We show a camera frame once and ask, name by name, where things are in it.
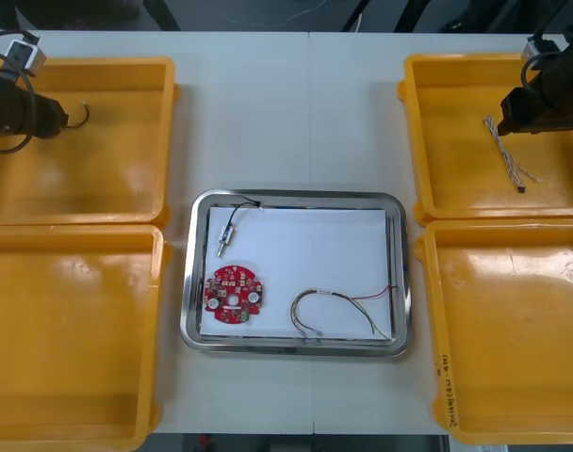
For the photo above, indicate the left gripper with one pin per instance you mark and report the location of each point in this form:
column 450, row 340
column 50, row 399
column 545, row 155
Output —
column 48, row 117

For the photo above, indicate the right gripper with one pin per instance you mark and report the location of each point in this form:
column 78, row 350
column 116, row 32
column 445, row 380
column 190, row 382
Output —
column 517, row 110

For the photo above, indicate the steel tray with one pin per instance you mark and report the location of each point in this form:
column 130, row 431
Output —
column 402, row 282

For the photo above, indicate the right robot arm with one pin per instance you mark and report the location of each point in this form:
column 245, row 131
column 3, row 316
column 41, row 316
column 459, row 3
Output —
column 564, row 75

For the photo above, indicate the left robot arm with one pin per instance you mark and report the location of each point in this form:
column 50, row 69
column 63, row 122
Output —
column 4, row 108

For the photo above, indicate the yellow-orange plastic bin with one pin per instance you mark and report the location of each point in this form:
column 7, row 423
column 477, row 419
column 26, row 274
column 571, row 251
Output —
column 503, row 329
column 456, row 141
column 103, row 165
column 70, row 329

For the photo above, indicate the metal solenoid with blue label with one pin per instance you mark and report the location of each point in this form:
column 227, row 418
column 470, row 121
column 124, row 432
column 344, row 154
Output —
column 224, row 234

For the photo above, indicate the round red circuit board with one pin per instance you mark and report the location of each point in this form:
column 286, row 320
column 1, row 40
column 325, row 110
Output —
column 232, row 275

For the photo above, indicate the white sheet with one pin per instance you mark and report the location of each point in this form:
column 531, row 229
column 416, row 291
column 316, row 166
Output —
column 315, row 245

